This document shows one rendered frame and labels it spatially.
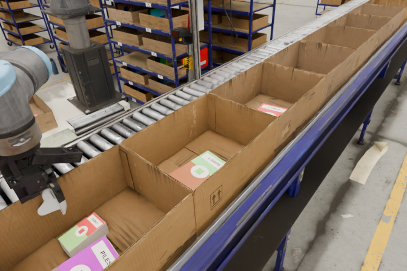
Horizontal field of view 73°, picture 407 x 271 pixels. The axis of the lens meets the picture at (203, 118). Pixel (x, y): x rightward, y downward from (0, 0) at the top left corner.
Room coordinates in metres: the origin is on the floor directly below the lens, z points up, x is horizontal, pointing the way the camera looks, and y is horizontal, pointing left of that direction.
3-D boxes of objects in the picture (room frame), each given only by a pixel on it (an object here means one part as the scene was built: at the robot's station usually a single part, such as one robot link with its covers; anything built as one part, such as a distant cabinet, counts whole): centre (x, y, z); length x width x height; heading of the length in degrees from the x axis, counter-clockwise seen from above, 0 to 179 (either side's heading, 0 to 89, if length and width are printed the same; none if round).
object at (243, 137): (0.68, 0.00, 0.96); 0.39 x 0.29 x 0.17; 137
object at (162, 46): (2.43, 0.26, 0.79); 0.40 x 0.30 x 0.10; 49
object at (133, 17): (2.75, 0.61, 0.99); 0.40 x 0.30 x 0.10; 45
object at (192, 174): (0.60, 0.02, 0.92); 0.16 x 0.11 x 0.07; 130
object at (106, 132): (1.00, 0.33, 0.72); 0.52 x 0.05 x 0.05; 47
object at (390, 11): (2.12, -1.32, 0.96); 0.39 x 0.29 x 0.17; 137
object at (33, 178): (0.46, 0.39, 1.12); 0.09 x 0.08 x 0.12; 137
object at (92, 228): (0.44, 0.31, 0.91); 0.10 x 0.06 x 0.05; 139
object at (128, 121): (1.10, 0.24, 0.72); 0.52 x 0.05 x 0.05; 47
